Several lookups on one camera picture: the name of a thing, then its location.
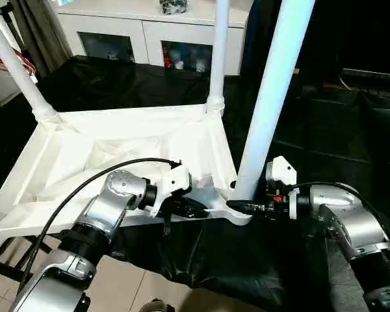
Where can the white cabinet with glass doors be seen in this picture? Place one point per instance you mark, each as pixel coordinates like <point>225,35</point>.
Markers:
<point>130,26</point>

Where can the grey curtain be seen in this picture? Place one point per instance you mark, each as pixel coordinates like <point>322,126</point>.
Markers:
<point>42,32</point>

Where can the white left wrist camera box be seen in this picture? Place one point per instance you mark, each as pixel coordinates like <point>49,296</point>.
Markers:
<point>175,181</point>

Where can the pale blue plastic sheet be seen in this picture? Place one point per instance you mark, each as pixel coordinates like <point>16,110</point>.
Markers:
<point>66,2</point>

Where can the white plastic table top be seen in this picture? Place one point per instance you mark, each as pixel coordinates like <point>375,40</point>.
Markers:
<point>78,143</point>

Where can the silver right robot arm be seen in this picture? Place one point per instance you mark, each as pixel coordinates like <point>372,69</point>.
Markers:
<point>344,218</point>

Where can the black plastic mat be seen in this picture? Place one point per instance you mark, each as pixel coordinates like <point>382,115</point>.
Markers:
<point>260,266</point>

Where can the black horizontal rail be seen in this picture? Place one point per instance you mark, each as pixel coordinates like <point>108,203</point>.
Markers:
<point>374,75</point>

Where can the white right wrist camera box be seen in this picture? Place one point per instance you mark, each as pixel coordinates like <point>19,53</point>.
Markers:
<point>281,172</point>

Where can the black metal table frame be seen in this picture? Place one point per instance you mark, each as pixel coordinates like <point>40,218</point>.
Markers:
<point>13,260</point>

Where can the white plastic table leg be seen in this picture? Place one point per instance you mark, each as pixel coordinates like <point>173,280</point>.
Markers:
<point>218,52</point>
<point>270,97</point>
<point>16,68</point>

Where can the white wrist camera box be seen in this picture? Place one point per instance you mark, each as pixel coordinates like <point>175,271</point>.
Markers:
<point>175,181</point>
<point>281,172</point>

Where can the dark object on cabinet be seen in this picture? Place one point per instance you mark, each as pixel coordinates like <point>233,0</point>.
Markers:
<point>174,6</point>

